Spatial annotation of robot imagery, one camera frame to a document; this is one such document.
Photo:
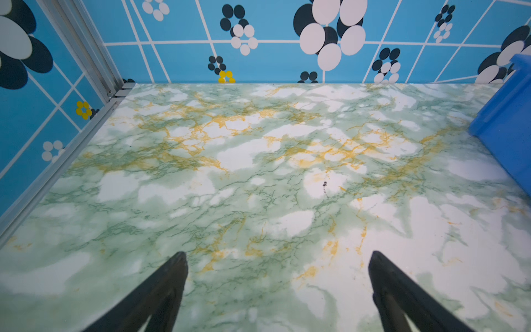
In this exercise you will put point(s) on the aluminium left corner post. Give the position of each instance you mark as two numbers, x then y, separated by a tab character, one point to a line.
74	25

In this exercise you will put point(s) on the aluminium left floor rail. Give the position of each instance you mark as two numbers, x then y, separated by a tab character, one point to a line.
16	214

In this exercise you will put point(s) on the blue plastic bin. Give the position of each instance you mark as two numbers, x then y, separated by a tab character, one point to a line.
503	124

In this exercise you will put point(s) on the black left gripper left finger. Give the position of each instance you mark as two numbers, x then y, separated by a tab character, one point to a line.
154	304

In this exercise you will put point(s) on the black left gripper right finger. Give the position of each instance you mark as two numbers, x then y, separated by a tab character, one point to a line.
400	300

